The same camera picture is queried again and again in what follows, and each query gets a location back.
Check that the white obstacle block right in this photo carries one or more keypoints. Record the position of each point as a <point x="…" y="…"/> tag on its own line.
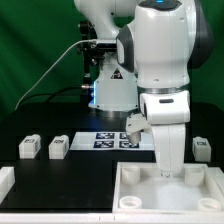
<point x="218" y="175"/>

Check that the white tag sheet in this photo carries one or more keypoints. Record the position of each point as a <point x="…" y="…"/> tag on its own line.
<point x="109" y="141"/>

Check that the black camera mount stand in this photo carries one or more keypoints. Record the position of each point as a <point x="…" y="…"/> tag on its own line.
<point x="88" y="50"/>

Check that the white front rail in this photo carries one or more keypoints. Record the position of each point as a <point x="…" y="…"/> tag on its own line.
<point x="201" y="218"/>

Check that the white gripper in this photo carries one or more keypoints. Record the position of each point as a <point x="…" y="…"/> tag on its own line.
<point x="169" y="145"/>

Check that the white obstacle block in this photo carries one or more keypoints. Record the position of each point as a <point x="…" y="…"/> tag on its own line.
<point x="7" y="180"/>
<point x="218" y="175"/>

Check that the white obstacle block left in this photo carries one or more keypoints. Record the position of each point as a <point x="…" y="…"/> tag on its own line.
<point x="7" y="180"/>

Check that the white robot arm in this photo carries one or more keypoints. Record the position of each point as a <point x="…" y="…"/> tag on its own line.
<point x="145" y="49"/>

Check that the white square tabletop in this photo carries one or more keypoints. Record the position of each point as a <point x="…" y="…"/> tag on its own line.
<point x="141" y="188"/>

